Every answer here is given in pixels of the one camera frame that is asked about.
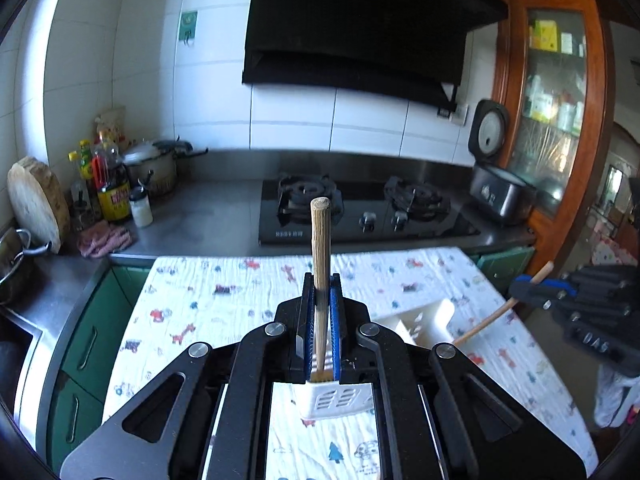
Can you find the wooden glass-door cabinet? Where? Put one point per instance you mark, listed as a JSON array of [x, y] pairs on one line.
[[595, 110]]

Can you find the wooden chopstick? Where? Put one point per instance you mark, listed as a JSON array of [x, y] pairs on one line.
[[487, 321], [320, 240]]

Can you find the white jar with black lid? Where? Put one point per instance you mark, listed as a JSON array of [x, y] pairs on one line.
[[141, 210]]

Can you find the green wall hook sticker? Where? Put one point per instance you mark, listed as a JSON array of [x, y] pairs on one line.
[[187, 25]]

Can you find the round wooden cutting board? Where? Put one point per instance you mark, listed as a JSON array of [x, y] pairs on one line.
[[37, 205]]

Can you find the wall socket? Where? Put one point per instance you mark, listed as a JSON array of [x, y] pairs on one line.
[[454, 112]]

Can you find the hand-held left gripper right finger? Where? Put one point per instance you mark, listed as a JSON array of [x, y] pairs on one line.
[[336, 330]]

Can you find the printed cartoon table cloth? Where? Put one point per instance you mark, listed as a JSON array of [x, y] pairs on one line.
[[225, 310]]

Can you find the steel pressure cooker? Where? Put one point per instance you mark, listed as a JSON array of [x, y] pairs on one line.
[[155, 165]]

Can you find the dark soy sauce bottle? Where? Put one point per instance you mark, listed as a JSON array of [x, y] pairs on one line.
[[114, 200]]

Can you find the steel sink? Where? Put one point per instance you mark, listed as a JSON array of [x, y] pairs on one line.
[[15, 360]]

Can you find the white plastic utensil holder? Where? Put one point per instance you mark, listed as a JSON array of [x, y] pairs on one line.
[[425, 320]]

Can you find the black gas stove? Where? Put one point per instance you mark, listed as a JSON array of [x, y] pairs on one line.
[[365, 230]]

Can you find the metal wok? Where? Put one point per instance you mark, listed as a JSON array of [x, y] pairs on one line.
[[20, 270]]

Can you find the black range hood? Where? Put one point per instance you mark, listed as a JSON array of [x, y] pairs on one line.
[[360, 25]]

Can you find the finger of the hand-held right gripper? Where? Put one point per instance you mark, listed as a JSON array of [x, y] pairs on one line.
[[530, 296], [555, 288]]

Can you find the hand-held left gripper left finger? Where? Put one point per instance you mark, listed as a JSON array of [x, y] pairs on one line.
[[306, 330]]

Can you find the yellow-capped bottle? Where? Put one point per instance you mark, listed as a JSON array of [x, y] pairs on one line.
[[85, 160]]

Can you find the black rice cooker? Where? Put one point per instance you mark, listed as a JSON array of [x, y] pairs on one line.
[[500, 190]]

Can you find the pink cloth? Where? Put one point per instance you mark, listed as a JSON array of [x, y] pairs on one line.
[[102, 240]]

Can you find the snack bag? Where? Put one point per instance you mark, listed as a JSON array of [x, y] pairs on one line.
[[111, 125]]

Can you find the green base cabinet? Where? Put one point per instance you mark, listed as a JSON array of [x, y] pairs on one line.
[[505, 267], [95, 350]]

